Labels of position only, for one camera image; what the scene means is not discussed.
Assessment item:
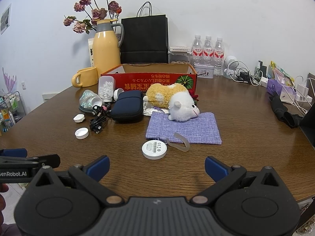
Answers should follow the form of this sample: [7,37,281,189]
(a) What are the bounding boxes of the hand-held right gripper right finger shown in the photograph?
[189,156,287,208]

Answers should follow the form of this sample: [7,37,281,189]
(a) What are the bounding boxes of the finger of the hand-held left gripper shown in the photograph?
[0,148,27,157]
[0,154,61,170]

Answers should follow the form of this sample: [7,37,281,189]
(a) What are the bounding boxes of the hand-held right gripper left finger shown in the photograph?
[28,155,125,208]

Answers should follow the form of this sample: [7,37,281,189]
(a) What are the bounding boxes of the purple linen drawstring bag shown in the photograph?
[146,111,222,145]

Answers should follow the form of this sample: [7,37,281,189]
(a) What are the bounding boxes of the navy zip pouch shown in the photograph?
[109,90,144,123]

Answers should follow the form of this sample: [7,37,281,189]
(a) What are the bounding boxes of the clear iridescent plastic bag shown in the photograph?
[79,90,99,111]

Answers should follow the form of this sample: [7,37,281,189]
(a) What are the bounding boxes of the clear jar of white balls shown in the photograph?
[98,76,116,102]

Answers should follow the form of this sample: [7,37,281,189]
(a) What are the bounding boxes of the yellow and white plush toy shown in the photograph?
[143,84,200,122]

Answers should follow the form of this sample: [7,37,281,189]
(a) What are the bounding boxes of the red cardboard box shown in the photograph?
[100,63,198,98]

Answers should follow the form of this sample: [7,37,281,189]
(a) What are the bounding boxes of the person's left hand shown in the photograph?
[0,184,9,212]

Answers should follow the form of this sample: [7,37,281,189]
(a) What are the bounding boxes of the ribbed white screw cap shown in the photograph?
[75,127,89,139]

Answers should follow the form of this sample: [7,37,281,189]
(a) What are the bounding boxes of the metal shelf rack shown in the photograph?
[0,91,26,136]

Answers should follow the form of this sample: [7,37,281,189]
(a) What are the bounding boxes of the white jar lid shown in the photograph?
[113,88,125,101]
[89,96,105,107]

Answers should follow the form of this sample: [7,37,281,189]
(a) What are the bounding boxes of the white fabric item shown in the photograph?
[142,96,154,116]

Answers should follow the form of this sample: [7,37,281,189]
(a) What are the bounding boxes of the purple coral decoration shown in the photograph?
[2,67,18,94]

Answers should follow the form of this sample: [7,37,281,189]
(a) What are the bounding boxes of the black glove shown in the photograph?
[268,92,304,128]

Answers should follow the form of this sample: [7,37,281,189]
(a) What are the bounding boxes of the yellow ceramic mug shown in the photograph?
[71,67,99,88]

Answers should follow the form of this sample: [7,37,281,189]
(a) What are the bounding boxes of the black power adapter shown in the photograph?
[236,71,250,82]

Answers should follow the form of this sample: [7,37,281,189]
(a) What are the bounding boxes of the white printed tin box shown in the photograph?
[193,63,214,79]

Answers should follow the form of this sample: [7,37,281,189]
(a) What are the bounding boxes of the purple pack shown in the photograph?
[267,79,299,96]

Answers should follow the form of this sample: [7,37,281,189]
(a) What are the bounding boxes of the white robot-shaped speaker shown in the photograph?
[223,55,240,79]

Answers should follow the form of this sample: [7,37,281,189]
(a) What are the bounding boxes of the small black box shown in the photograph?
[257,60,267,79]

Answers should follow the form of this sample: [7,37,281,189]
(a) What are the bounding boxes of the yellow thermos jug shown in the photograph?
[93,19,125,78]

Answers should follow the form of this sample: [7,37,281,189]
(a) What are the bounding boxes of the white milk carton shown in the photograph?
[88,38,96,67]

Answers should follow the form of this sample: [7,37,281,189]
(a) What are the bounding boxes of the colourful snack packet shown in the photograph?
[269,61,293,84]

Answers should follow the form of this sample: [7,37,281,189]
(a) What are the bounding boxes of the clear container of seeds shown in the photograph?
[168,51,191,64]

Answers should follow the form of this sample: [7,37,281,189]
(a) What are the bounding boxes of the white power strip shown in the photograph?
[281,76,315,104]

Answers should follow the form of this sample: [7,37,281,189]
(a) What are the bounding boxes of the black paper bag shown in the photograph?
[120,1,170,64]

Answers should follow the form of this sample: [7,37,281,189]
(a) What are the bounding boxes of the dried pink flower bouquet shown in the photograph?
[63,0,123,34]

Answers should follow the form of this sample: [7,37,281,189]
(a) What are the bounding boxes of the translucent silicone strap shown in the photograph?
[166,132,190,153]

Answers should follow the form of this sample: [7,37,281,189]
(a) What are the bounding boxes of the black usb cable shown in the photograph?
[89,105,111,135]

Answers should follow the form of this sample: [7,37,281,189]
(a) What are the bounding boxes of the black coiled cable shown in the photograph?
[78,104,109,115]

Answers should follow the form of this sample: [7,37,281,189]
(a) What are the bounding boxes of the tangle of cables and chargers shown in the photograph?
[228,61,266,87]

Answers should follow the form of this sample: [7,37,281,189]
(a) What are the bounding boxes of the wall poster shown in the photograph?
[0,3,12,35]

